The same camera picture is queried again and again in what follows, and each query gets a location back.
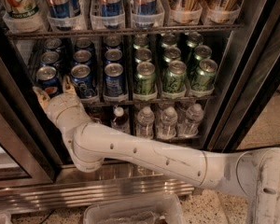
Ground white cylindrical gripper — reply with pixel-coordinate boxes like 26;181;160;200
33;75;91;138

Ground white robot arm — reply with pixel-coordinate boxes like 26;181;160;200
33;87;280;224

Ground second row left pepsi can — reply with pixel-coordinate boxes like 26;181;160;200
40;51;65;75

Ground second row pepsi can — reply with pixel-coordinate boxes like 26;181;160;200
40;51;65;75
73;49;93;66
105;49;123;64

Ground second row middle pepsi can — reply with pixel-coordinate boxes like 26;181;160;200
73;49;93;66

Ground back right red can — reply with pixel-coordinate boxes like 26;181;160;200
88;106;104;121

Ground fridge glass door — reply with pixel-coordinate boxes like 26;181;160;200
0;42;61;189

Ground second row right pepsi can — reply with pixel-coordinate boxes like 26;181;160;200
105;49;123;64

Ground front left green can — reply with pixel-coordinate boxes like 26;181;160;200
133;62;156;95

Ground left red bull can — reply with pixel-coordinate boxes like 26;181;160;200
46;0;81;19

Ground second row left green can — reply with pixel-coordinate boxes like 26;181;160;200
134;48;152;63

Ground second row green can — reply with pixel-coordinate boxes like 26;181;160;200
189;45;212;76
162;46;181;63
134;48;152;63

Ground back left green can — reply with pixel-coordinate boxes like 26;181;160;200
133;35;149;49

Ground front middle green can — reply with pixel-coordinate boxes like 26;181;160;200
162;61;187;93

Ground second row middle green can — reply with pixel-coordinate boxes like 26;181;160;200
162;46;181;63

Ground back middle green can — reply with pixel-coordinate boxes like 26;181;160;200
161;34;177;49

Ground stainless steel fridge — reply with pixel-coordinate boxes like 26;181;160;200
0;0;280;214

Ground front right green can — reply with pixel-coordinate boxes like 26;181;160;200
190;59;217;91

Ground back right green can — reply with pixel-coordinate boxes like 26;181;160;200
185;32;203;61

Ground second row right green can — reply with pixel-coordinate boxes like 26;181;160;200
189;45;212;76

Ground dark drink bottle white cap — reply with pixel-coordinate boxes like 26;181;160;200
111;106;131;134

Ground left clear water bottle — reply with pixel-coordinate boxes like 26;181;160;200
135;106;155;139

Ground clear water bottle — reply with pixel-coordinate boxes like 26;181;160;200
177;104;204;138
157;106;177;140
135;106;155;139

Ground middle clear water bottle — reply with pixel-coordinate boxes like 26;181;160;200
157;106;177;140

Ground right clear water bottle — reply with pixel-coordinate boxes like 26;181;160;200
177;104;204;138

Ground clear plastic bin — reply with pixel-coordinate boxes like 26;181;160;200
83;193;186;224

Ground top wire shelf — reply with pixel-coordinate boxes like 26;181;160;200
6;24;244;40

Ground wire shelf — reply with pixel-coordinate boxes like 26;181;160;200
6;24;244;40
81;95;216;107

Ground middle wire shelf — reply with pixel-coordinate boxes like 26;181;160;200
81;95;216;107

